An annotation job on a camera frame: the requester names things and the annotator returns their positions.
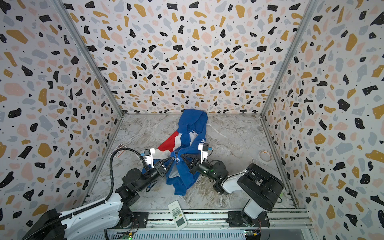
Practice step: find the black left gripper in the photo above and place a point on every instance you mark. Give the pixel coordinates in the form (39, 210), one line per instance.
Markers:
(160, 172)

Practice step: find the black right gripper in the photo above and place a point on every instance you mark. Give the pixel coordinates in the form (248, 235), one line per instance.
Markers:
(194, 164)

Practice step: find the blue red white jacket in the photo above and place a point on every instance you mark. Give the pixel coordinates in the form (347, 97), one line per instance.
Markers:
(191, 131)

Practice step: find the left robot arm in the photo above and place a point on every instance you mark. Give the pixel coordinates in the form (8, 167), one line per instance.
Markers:
(100, 215)

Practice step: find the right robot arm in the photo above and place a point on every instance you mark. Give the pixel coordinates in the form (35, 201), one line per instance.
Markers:
(263, 188)

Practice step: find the small playing card box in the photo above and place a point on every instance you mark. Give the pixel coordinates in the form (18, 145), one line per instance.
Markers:
(118, 151)

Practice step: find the white remote control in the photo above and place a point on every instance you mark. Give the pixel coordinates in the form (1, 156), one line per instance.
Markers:
(177, 215)

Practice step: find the clear tape roll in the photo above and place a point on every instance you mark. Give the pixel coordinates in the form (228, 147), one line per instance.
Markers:
(265, 155)

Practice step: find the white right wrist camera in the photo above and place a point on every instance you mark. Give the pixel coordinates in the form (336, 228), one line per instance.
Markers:
(204, 151)

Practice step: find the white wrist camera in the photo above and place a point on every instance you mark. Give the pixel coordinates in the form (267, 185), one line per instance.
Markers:
(204, 151)
(149, 156)

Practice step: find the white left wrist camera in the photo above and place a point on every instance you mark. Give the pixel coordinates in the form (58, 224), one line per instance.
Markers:
(149, 156)

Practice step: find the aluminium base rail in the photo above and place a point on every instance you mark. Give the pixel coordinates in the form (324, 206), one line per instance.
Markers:
(279, 224)

